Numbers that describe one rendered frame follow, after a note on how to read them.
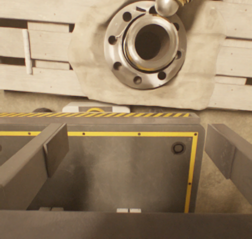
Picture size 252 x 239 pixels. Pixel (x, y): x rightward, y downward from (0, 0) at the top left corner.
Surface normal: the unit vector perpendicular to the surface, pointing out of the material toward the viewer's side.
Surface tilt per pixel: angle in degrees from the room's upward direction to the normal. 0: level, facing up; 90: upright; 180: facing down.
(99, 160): 0
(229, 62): 0
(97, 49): 60
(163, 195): 0
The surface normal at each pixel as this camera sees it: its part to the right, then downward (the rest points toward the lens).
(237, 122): -0.03, 0.29
